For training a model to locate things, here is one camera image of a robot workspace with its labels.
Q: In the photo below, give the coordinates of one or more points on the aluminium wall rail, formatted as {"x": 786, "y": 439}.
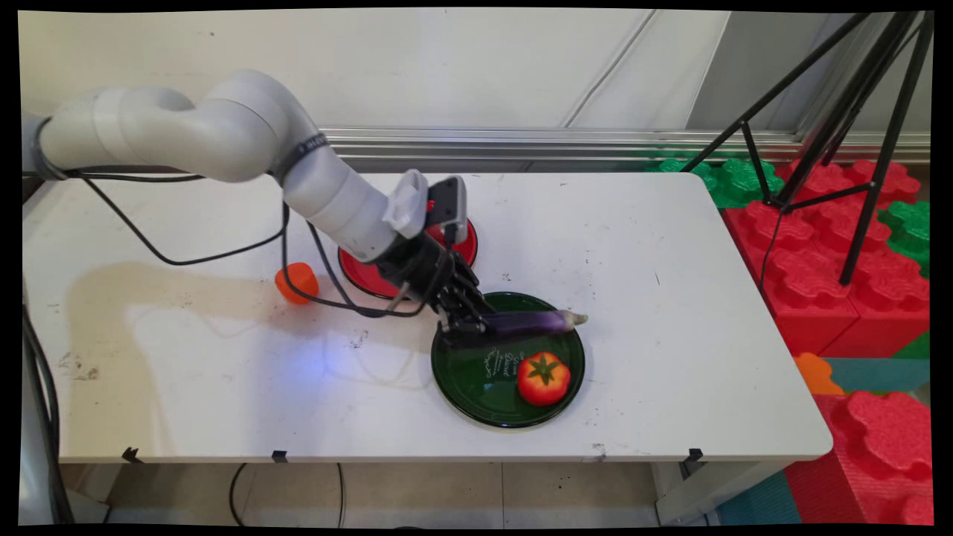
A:
{"x": 595, "y": 143}

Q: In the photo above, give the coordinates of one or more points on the orange toy fruit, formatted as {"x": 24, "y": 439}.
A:
{"x": 296, "y": 283}

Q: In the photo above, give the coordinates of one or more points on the red toy tomato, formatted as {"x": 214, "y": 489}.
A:
{"x": 544, "y": 380}

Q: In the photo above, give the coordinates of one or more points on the dark green round plate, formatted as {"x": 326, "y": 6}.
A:
{"x": 484, "y": 394}

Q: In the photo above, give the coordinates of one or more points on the teal foam mat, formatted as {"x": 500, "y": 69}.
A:
{"x": 878, "y": 374}

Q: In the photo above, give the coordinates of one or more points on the green foam block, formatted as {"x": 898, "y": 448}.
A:
{"x": 910, "y": 231}
{"x": 733, "y": 182}

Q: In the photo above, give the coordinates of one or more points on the orange foam piece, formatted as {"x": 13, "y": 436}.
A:
{"x": 815, "y": 376}

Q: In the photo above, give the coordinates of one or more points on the purple toy eggplant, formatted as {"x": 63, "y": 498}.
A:
{"x": 532, "y": 322}

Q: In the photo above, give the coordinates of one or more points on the white table leg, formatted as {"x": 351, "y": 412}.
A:
{"x": 707, "y": 491}

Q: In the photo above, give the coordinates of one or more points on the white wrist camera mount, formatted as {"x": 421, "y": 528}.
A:
{"x": 406, "y": 202}

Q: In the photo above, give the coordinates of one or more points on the big red foam block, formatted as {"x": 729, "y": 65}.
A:
{"x": 811, "y": 275}

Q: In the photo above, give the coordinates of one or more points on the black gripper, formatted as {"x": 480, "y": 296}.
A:
{"x": 424, "y": 268}

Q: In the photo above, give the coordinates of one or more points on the gray wrist camera box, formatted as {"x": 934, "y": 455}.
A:
{"x": 447, "y": 205}

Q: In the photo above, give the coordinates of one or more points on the red round plate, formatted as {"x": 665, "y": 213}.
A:
{"x": 363, "y": 274}

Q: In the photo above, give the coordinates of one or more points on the black tripod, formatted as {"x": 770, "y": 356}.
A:
{"x": 867, "y": 97}

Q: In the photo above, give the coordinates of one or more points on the teal floor mat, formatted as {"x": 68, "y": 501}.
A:
{"x": 759, "y": 502}

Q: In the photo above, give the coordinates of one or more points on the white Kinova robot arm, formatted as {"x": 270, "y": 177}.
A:
{"x": 223, "y": 130}

